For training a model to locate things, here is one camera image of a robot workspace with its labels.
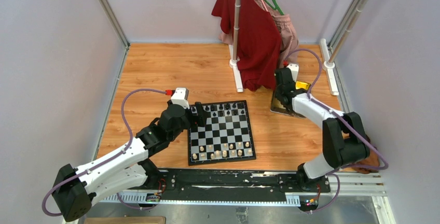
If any white clothes rack stand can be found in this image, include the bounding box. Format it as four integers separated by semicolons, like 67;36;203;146
229;0;244;93

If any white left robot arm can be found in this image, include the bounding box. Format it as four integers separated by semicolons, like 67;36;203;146
51;102;211;222

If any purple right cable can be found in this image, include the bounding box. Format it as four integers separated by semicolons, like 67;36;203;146
283;48;389;213

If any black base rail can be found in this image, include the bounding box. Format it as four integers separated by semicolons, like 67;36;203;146
159;169;331;206

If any pink garment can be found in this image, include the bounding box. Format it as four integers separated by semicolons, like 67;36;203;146
219;0;299;66

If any yellow metal tin box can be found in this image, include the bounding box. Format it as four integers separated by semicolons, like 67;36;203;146
270;81;311;119

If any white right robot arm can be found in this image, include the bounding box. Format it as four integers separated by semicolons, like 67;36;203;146
274;67;370;192

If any red t-shirt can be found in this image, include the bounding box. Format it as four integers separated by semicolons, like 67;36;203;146
212;0;282;91

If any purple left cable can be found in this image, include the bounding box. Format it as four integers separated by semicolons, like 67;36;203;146
42;89;173;216

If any purple cable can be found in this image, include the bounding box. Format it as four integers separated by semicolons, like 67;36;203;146
283;48;389;213
42;89;173;216

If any brown cloth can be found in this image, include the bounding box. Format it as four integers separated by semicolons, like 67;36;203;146
352;149;380;174

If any white right rack foot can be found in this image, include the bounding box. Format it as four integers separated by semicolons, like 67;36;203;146
319;38;339;96

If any black white chess board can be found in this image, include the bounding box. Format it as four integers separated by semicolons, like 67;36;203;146
188;100;256;166

